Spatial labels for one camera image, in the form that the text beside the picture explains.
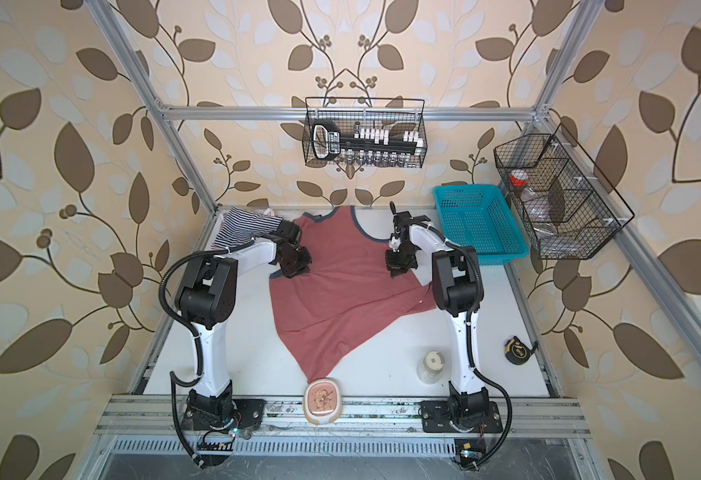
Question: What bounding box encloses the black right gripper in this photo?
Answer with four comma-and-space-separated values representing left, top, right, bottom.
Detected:
385, 244, 418, 274

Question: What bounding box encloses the maroon red garment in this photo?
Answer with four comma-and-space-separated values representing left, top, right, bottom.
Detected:
270, 206, 436, 382

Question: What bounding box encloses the blue white striped tank top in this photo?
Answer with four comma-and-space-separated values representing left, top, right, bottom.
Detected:
212, 208, 282, 249

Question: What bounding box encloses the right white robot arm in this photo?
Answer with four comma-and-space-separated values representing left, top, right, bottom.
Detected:
385, 202, 513, 471

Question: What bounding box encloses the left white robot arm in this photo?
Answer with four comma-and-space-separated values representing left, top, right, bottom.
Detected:
158, 220, 312, 469

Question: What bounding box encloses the teal plastic basket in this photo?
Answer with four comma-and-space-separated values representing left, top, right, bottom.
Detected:
433, 184, 529, 266

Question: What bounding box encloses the black socket tool set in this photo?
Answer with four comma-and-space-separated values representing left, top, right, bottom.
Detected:
302, 119, 427, 168

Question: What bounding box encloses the pink oval container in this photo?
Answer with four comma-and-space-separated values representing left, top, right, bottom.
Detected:
302, 378, 344, 426

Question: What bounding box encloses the black yellow tape measure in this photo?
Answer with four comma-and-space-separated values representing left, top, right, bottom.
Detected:
504, 336, 538, 366

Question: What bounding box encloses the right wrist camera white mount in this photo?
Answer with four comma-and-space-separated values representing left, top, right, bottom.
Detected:
388, 235, 401, 251

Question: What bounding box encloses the black wire basket back wall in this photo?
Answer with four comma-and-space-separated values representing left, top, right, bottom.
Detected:
302, 95, 428, 169

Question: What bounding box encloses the black wire basket wall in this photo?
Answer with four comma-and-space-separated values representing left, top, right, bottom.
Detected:
302, 95, 428, 169
493, 125, 634, 260

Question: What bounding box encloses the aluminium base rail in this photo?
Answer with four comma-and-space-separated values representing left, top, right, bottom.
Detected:
96, 395, 592, 458

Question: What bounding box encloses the black wire basket right wall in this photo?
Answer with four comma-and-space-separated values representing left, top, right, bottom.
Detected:
493, 125, 634, 260

